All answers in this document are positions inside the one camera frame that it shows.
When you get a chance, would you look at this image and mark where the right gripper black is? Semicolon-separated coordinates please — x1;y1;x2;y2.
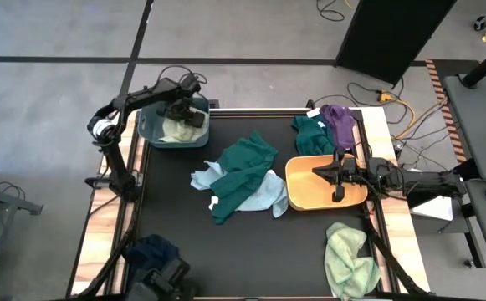
311;156;371;204

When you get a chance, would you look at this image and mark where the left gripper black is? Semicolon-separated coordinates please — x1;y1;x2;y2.
156;96;207;129

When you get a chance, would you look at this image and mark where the pale yellow towel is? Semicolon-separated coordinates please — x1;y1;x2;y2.
158;106;209;144

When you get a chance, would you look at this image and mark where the small dark green towel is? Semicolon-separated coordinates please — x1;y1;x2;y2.
291;113;336;156

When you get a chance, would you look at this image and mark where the purple towel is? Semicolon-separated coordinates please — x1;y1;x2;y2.
320;104;357;152

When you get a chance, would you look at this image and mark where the small light blue towel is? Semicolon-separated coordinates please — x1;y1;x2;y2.
190;160;227;191

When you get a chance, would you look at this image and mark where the large light blue towel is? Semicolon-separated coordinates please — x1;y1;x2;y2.
233;169;289;219

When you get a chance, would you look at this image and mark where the large dark green towel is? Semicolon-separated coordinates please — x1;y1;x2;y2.
208;130;279;226

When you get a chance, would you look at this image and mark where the light green towel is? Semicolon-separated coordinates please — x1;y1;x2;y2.
324;221;382;301

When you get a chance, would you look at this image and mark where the yellow plastic basket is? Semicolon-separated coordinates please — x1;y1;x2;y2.
284;153;369;212

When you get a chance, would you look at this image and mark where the blue-grey plastic basket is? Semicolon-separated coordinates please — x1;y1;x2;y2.
136;96;211;150

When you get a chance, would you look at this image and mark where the white paper sheet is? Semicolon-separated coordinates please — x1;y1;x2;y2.
409;195;454;222

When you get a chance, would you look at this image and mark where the striped hazard tape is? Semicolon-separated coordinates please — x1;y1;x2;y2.
425;59;468;164

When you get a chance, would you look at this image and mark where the navy blue towel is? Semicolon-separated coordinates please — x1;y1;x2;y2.
121;233;181;289

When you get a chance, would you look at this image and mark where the tall black panel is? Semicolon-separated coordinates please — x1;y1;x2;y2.
335;0;458;87

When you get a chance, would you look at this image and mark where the grey desk with pole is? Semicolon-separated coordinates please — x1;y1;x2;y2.
442;62;486;181

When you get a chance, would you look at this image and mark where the black slanted pole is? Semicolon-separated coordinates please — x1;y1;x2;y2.
459;39;486;89

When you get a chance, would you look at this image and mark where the grey metal table leg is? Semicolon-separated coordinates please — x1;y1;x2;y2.
0;181;43;217

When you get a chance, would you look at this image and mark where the yellow cable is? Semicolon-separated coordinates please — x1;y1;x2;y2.
386;98;448;141

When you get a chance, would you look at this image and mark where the black diagonal frame bar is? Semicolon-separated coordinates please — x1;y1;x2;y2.
453;157;482;181

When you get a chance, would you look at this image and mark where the black looped floor cable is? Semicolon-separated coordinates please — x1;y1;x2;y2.
315;0;346;23

